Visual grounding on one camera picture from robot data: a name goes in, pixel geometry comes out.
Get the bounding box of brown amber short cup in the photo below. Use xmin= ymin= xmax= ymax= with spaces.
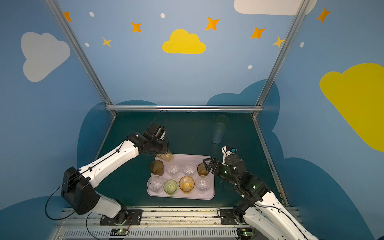
xmin=197 ymin=163 xmax=209 ymax=176

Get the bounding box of clear faceted glass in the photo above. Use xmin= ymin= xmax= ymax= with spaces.
xmin=166 ymin=163 xmax=181 ymax=178
xmin=147 ymin=175 xmax=164 ymax=194
xmin=195 ymin=176 xmax=211 ymax=194
xmin=182 ymin=162 xmax=197 ymax=176

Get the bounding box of tall yellow plastic cup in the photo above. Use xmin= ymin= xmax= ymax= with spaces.
xmin=157 ymin=150 xmax=174 ymax=163

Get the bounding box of dark olive cup back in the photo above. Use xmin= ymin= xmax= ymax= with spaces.
xmin=150 ymin=160 xmax=165 ymax=177

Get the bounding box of lilac plastic tray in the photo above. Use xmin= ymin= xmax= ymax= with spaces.
xmin=147 ymin=154 xmax=215 ymax=200

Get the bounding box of yellow short cup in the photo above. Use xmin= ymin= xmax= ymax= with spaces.
xmin=179 ymin=176 xmax=195 ymax=194

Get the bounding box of tall pale blue cup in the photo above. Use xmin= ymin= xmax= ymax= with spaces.
xmin=212 ymin=123 xmax=227 ymax=144

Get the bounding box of small green cup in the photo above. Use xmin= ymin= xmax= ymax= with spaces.
xmin=163 ymin=179 xmax=178 ymax=196

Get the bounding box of green tinted cup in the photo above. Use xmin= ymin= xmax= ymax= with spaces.
xmin=216 ymin=115 xmax=229 ymax=126

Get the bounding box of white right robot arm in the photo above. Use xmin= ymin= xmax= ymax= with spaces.
xmin=203 ymin=153 xmax=317 ymax=240

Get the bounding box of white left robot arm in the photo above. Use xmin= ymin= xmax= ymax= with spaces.
xmin=61 ymin=122 xmax=169 ymax=225

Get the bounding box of right green circuit board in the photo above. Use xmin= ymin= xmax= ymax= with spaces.
xmin=236 ymin=228 xmax=254 ymax=240

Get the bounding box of green circuit board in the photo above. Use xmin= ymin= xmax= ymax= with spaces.
xmin=236 ymin=228 xmax=254 ymax=240
xmin=110 ymin=228 xmax=129 ymax=237

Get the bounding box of left green circuit board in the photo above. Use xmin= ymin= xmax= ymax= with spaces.
xmin=110 ymin=228 xmax=129 ymax=237

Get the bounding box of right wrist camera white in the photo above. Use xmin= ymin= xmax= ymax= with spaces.
xmin=222 ymin=145 xmax=237 ymax=165

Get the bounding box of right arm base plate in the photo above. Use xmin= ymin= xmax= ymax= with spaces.
xmin=217 ymin=209 xmax=247 ymax=225

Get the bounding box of aluminium back frame rail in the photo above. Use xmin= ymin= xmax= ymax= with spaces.
xmin=106 ymin=105 xmax=263 ymax=112

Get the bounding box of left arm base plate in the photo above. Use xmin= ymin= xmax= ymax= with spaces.
xmin=100 ymin=209 xmax=143 ymax=226

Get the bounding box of aluminium left corner post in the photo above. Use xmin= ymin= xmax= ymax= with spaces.
xmin=45 ymin=0 xmax=113 ymax=107

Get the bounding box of aluminium corner post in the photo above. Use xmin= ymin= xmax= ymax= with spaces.
xmin=45 ymin=0 xmax=113 ymax=107
xmin=252 ymin=0 xmax=312 ymax=120

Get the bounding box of aluminium front rail base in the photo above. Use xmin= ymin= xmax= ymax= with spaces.
xmin=49 ymin=205 xmax=307 ymax=240

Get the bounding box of aluminium right corner post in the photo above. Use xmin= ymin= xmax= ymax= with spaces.
xmin=252 ymin=0 xmax=312 ymax=120

